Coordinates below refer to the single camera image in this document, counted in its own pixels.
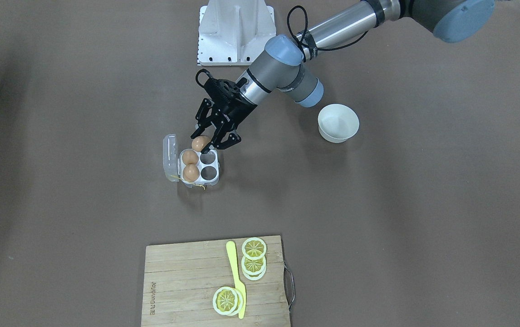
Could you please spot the brown egg in box far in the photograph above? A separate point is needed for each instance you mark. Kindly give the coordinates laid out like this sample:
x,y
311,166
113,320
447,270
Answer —
x,y
190,157

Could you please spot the white bowl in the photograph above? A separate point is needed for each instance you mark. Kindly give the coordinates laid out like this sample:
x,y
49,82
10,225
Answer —
x,y
337,123

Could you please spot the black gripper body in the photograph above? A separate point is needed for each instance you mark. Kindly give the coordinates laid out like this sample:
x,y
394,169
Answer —
x,y
234,112

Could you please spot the brown egg in box near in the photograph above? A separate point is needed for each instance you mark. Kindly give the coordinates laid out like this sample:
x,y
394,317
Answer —
x,y
190,173

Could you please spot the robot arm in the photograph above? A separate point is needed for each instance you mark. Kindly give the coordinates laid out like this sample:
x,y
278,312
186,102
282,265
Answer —
x,y
281,64

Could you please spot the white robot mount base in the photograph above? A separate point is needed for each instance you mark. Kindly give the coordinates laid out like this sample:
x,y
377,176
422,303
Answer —
x,y
233,32

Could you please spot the lemon slice upper pair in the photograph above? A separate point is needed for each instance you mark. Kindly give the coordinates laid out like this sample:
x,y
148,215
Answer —
x,y
253,267

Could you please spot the lemon slice under top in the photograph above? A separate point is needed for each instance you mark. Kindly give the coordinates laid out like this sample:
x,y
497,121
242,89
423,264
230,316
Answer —
x,y
241,301

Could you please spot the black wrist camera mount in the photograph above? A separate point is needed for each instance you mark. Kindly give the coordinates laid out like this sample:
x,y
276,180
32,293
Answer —
x,y
221,91

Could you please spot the yellow plastic knife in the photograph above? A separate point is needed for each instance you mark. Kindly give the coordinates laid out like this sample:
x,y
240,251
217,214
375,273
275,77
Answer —
x,y
234,265

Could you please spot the brown egg from bowl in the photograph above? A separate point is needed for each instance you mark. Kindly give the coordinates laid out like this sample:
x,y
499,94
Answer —
x,y
200,142

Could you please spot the wooden cutting board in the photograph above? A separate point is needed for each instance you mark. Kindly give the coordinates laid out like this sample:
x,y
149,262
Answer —
x,y
180,281

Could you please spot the clear plastic egg box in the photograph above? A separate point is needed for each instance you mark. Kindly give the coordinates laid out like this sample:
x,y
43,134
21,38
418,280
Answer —
x,y
173,166

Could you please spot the lemon slice pair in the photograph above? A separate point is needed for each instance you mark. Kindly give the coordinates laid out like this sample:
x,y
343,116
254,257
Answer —
x,y
254,248
253,267

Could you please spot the brown egg in box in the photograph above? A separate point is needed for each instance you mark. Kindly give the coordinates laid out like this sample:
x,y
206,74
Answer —
x,y
190,173
190,157

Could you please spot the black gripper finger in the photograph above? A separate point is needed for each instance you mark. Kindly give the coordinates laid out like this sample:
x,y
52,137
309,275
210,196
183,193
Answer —
x,y
221,139
204,117

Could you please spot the lemon slice lower pair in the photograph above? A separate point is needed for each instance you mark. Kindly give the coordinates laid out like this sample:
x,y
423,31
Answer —
x,y
254,248

